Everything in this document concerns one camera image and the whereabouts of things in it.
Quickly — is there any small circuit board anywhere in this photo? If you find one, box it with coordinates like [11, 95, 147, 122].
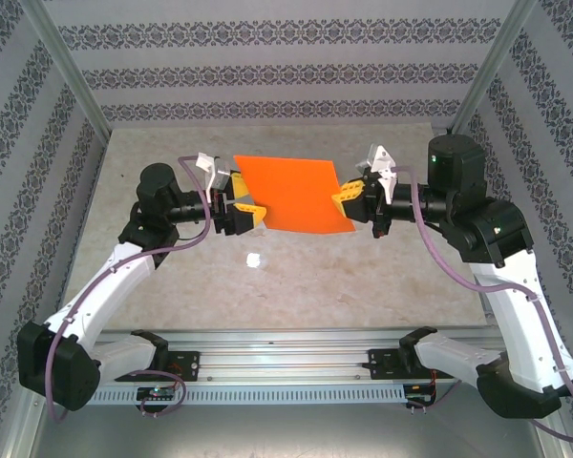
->
[137, 385, 176, 401]
[407, 384, 436, 407]

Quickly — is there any slotted grey cable duct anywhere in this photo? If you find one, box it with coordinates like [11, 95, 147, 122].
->
[86, 384, 408, 406]

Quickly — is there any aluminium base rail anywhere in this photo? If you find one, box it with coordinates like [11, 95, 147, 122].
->
[95, 327, 507, 385]

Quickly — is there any orange paper sheet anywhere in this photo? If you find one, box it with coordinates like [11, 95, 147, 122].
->
[232, 154, 356, 235]

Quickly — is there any aluminium frame post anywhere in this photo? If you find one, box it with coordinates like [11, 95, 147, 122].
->
[447, 0, 540, 137]
[21, 0, 112, 140]

